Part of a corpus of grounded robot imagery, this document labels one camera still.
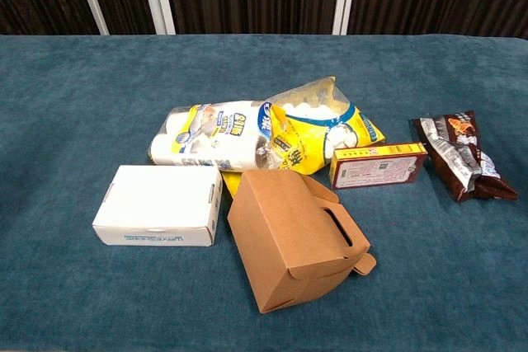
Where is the red yellow small box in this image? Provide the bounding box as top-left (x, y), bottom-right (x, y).
top-left (329, 142), bottom-right (429, 190)

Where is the brown kraft gable box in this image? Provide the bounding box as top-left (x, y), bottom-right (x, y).
top-left (227, 169), bottom-right (377, 314)

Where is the white cardboard box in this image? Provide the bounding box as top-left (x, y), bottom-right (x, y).
top-left (92, 165), bottom-right (224, 247)

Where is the yellow bag of white balls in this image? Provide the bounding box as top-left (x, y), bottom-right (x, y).
top-left (220, 76), bottom-right (387, 199)

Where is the white paper roll pack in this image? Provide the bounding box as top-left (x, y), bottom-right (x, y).
top-left (148, 99), bottom-right (282, 172)

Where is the teal velvet tablecloth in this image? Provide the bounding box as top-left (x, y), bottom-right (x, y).
top-left (0, 34), bottom-right (528, 352)

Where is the brown snack bag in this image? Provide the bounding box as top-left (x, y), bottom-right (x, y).
top-left (411, 110), bottom-right (519, 204)

